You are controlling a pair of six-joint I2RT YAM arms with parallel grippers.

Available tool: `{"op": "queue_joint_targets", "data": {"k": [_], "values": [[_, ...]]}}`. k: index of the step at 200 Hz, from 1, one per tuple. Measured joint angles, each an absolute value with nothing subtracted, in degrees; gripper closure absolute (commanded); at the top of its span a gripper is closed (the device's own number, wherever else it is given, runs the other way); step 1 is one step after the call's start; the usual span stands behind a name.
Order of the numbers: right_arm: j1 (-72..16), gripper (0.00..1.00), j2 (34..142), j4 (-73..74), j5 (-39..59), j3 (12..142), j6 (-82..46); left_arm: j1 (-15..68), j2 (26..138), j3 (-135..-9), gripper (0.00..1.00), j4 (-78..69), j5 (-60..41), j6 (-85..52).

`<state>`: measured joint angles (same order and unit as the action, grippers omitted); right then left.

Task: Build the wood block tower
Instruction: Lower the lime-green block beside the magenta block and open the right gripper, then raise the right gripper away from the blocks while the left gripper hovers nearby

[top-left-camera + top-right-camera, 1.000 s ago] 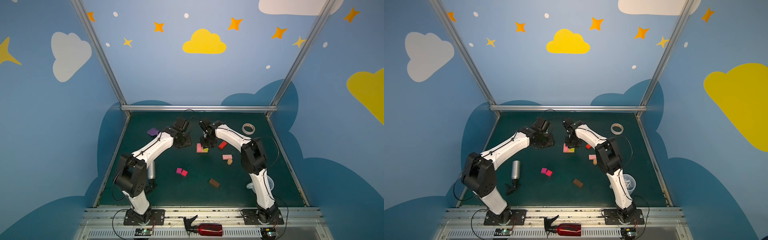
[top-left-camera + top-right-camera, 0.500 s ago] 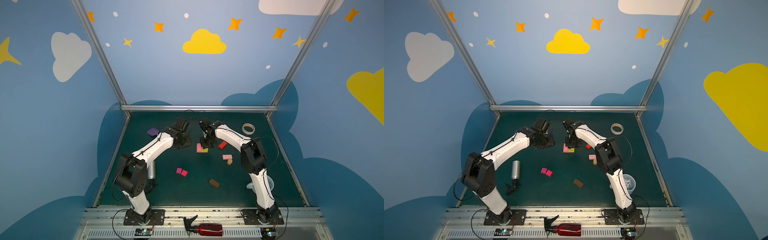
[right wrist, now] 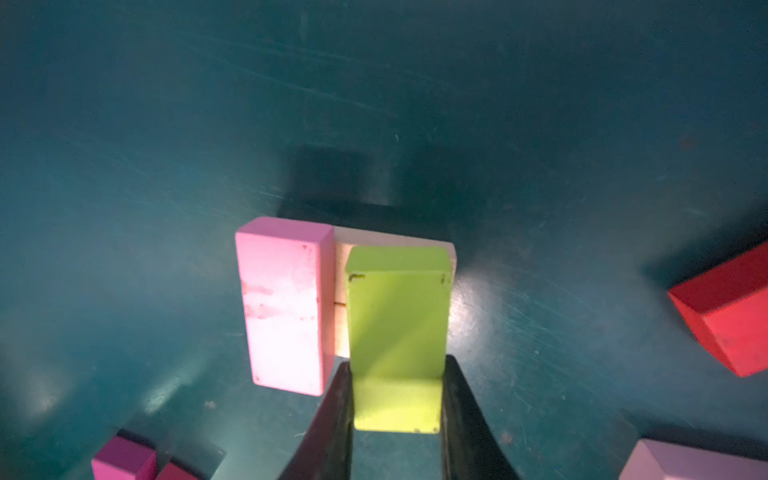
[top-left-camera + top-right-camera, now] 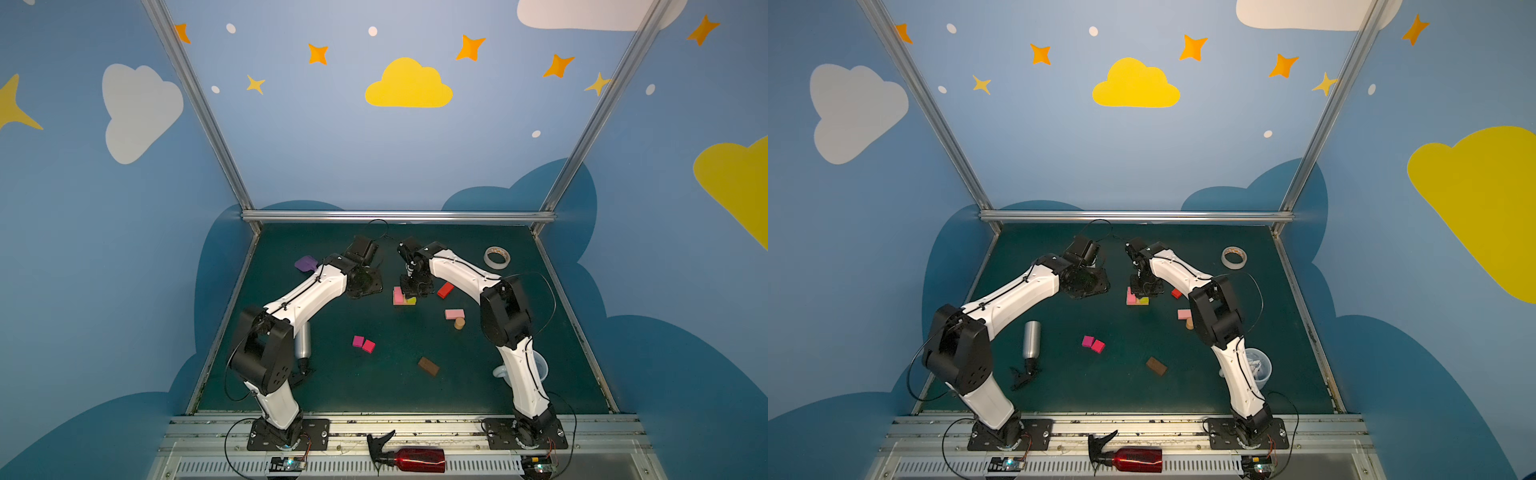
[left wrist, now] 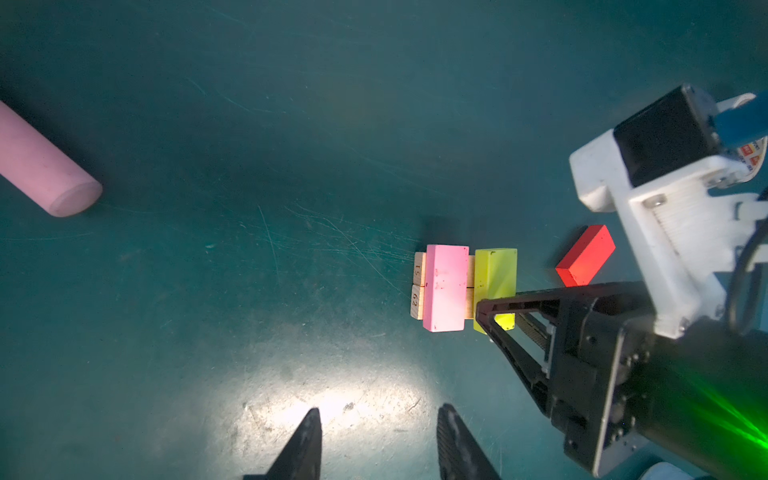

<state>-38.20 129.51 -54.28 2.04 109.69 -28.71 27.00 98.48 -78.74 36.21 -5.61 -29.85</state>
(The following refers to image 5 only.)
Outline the pink wood block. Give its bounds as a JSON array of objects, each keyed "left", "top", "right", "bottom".
[{"left": 422, "top": 244, "right": 469, "bottom": 333}]

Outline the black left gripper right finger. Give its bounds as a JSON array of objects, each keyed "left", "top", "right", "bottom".
[{"left": 436, "top": 403, "right": 500, "bottom": 480}]

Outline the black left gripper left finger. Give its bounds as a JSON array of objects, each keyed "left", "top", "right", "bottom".
[{"left": 242, "top": 408, "right": 322, "bottom": 480}]

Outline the yellow-green wood block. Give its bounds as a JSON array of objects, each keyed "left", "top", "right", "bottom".
[{"left": 471, "top": 248, "right": 518, "bottom": 335}]

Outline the white tape roll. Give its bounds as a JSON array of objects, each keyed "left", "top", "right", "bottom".
[{"left": 717, "top": 92, "right": 767, "bottom": 183}]

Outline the light blue mug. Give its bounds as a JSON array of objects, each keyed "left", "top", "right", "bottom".
[{"left": 638, "top": 462, "right": 694, "bottom": 480}]

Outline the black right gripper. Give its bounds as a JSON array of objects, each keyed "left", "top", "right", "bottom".
[{"left": 476, "top": 282, "right": 767, "bottom": 479}]

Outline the natural wood block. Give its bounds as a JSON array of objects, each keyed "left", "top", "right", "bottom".
[
  {"left": 410, "top": 285, "right": 475, "bottom": 321},
  {"left": 413, "top": 252, "right": 475, "bottom": 288}
]

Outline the purple pink toy spatula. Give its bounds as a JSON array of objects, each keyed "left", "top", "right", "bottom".
[{"left": 1, "top": 104, "right": 103, "bottom": 218}]

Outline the red wood block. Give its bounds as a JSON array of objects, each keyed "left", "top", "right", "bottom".
[{"left": 555, "top": 225, "right": 616, "bottom": 288}]

